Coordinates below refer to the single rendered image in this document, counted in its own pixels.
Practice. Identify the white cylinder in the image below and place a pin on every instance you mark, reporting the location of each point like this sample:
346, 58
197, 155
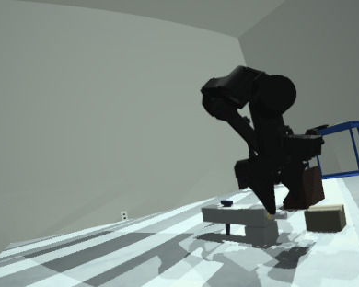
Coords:
278, 215

